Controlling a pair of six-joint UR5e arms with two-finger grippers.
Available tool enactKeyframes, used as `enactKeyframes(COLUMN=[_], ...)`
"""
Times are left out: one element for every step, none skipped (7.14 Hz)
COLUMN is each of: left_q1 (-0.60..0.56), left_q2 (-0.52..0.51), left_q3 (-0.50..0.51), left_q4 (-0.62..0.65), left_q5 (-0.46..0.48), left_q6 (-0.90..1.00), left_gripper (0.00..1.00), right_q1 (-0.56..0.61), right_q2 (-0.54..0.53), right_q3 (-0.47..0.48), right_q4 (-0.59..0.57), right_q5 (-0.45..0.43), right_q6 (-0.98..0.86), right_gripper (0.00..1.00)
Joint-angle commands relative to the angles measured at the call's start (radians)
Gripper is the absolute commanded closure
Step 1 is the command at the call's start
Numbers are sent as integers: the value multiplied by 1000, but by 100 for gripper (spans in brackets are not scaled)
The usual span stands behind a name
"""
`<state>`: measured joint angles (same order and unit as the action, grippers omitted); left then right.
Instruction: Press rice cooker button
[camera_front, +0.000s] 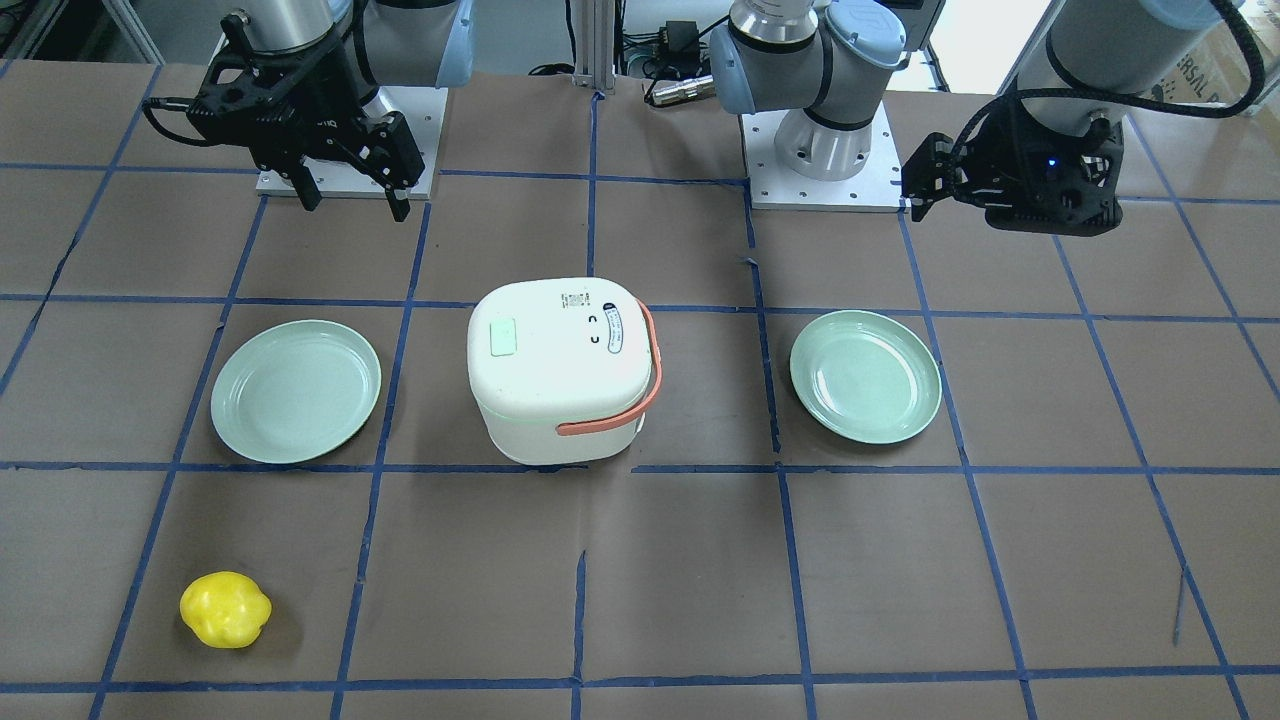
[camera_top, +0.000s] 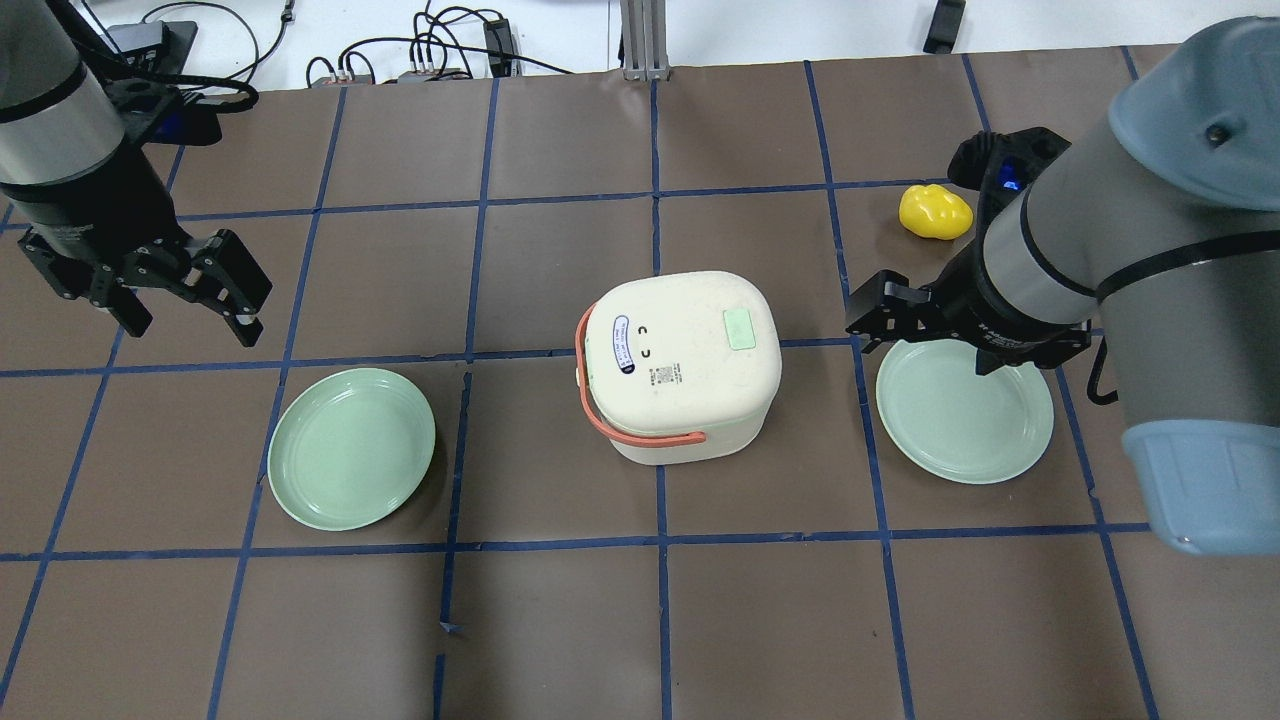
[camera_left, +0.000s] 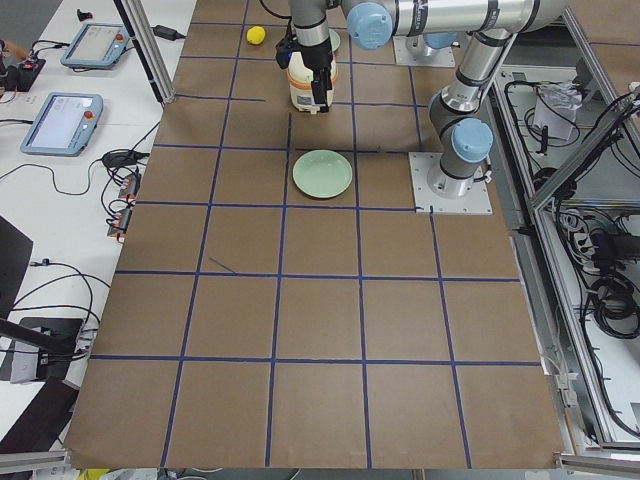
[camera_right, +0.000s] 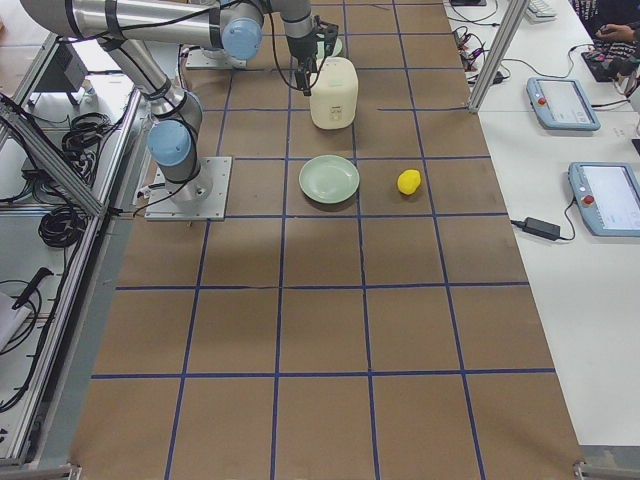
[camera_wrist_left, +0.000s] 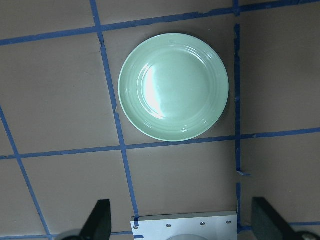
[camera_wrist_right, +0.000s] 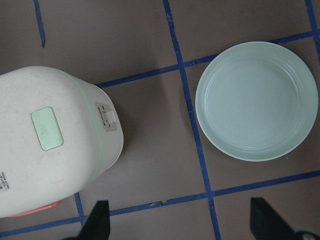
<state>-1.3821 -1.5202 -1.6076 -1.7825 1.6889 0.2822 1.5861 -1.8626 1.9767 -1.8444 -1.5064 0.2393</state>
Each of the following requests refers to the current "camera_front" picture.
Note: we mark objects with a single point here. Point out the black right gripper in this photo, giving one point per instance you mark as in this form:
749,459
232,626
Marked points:
322,112

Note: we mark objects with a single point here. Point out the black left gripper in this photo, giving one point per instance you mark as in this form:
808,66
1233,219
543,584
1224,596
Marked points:
1003,140

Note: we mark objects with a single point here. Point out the white rice cooker orange handle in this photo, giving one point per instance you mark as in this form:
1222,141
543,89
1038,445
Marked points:
563,370

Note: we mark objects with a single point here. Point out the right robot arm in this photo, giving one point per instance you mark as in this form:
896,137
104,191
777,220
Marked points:
394,43

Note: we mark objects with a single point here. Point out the green plate near left arm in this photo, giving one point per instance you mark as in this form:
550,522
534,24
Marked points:
865,377

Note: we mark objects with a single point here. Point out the green plate near right arm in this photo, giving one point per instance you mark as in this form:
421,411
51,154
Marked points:
295,392

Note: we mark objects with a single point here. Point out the yellow plastic bell pepper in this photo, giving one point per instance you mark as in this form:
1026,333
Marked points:
225,610

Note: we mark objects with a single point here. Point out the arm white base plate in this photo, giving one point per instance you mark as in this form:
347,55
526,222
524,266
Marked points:
795,164
423,109

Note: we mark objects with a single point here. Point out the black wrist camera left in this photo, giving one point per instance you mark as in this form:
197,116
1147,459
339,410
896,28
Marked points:
1049,183

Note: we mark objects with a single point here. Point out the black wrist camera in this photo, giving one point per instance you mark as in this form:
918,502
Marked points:
248,73
1049,183

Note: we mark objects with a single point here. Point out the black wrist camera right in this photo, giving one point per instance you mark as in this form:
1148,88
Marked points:
248,73

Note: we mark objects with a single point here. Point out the black power adapter with cables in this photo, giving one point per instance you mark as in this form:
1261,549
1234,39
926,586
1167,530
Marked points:
672,61

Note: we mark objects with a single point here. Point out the aluminium frame post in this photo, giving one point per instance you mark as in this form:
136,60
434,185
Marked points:
594,26

